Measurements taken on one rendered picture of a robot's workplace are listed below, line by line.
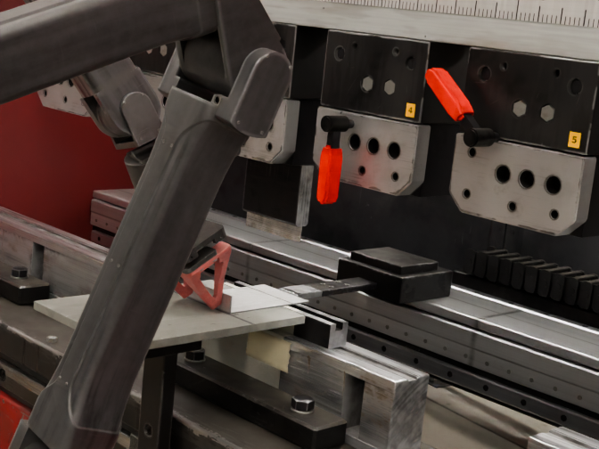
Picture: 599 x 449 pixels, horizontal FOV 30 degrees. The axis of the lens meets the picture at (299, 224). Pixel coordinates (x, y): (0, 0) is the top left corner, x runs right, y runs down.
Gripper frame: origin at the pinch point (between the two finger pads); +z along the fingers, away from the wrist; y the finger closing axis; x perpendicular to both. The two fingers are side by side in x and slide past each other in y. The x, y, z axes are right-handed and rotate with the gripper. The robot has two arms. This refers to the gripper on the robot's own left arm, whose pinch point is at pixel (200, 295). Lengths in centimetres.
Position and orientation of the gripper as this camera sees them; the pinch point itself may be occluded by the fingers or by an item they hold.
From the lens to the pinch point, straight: 134.0
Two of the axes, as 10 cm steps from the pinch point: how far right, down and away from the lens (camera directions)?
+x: -6.9, 5.0, -5.2
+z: 2.5, 8.4, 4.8
